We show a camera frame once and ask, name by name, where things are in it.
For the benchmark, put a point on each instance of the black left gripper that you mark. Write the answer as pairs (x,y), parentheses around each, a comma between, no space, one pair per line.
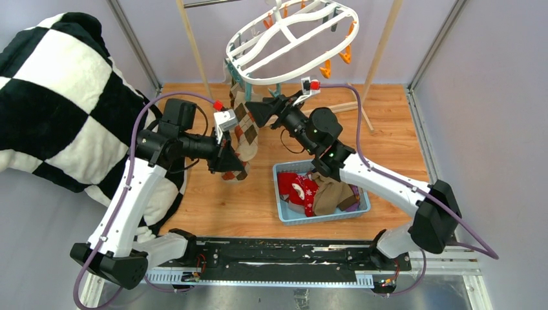
(225,158)

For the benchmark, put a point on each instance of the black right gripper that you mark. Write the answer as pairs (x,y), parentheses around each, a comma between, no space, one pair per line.
(262,112)

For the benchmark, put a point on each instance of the argyle brown sock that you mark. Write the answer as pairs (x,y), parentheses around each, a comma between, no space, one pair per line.
(246,133)

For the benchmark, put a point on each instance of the red snowflake sock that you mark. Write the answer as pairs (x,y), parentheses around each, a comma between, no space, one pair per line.
(310,189)

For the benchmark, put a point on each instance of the light blue plastic basket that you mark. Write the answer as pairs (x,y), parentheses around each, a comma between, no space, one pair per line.
(290,217)

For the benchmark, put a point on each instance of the grey striped sock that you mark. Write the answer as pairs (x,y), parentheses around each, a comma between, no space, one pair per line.
(300,209)

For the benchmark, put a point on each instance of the purple orange striped sock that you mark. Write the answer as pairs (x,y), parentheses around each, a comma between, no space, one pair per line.
(354,201)

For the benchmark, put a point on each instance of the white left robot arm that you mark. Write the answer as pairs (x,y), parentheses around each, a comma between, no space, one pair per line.
(111,252)

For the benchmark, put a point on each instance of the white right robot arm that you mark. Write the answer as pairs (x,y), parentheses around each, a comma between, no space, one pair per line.
(433,207)

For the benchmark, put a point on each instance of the white round clip hanger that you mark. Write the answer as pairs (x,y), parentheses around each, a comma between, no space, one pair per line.
(291,39)

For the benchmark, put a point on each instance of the black white checkered blanket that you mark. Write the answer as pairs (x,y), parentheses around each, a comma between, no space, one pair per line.
(67,112)

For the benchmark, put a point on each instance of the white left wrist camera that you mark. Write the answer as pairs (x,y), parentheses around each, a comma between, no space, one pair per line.
(225,120)

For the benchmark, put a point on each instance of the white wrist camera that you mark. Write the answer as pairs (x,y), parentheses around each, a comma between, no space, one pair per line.
(225,120)
(309,87)

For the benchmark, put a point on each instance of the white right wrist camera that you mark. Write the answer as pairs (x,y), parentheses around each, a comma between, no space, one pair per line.
(309,87)

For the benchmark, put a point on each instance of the wooden drying rack frame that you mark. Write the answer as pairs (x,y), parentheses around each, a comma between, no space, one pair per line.
(387,30)

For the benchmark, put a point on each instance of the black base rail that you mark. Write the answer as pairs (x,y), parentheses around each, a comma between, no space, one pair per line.
(283,262)

